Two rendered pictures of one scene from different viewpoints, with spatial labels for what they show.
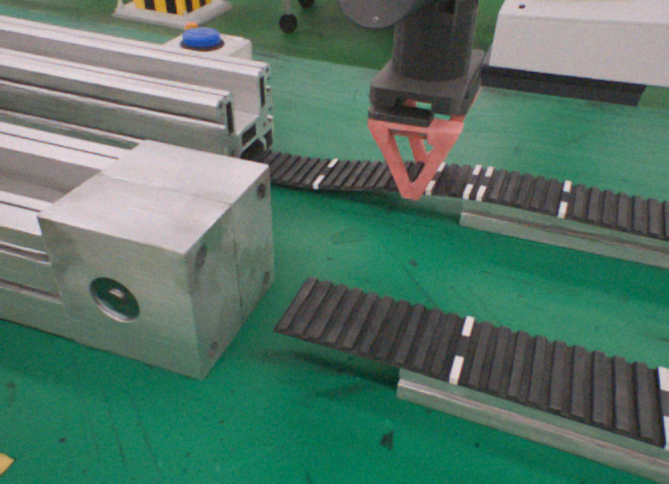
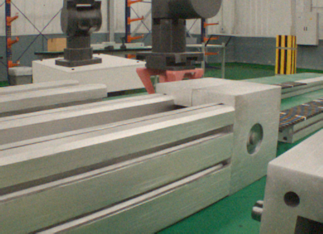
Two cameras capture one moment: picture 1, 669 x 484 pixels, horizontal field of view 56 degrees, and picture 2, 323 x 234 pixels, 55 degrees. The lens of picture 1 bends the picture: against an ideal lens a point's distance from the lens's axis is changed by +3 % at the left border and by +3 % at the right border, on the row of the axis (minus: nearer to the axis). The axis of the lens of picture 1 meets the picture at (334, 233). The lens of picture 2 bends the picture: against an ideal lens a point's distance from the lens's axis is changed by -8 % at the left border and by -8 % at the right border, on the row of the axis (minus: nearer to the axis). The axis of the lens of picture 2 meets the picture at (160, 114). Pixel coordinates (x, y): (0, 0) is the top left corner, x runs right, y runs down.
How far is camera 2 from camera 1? 0.50 m
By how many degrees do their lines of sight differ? 61
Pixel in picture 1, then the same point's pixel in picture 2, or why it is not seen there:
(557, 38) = (93, 77)
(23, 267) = (219, 146)
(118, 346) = (249, 177)
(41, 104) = not seen: outside the picture
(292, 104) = not seen: hidden behind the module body
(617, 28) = (112, 69)
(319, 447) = not seen: hidden behind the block
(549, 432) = (313, 126)
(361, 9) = (204, 11)
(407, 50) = (175, 40)
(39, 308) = (217, 180)
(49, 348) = (229, 204)
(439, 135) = (199, 71)
